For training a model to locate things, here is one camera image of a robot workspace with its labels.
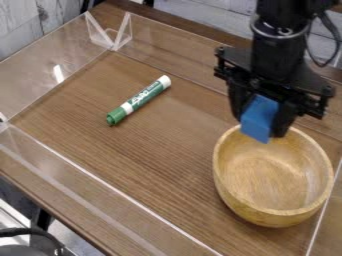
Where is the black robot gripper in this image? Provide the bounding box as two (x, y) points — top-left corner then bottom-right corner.
(214, 29), (335, 138)

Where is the black cable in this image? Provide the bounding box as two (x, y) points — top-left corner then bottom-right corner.
(0, 227), (64, 256)

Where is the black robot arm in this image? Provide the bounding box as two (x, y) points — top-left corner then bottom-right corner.
(214, 0), (342, 143)

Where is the black metal table frame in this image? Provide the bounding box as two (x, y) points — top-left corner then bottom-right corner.
(0, 177), (66, 256)

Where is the light wooden bowl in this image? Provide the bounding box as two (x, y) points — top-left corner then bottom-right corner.
(213, 126), (334, 228)

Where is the clear acrylic tray wall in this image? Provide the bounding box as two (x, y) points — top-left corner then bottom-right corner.
(0, 7), (342, 256)

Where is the blue foam block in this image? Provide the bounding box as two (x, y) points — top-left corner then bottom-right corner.
(241, 95), (279, 144)

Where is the green dry erase marker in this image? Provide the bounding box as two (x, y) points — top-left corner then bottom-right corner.
(106, 75), (171, 126)

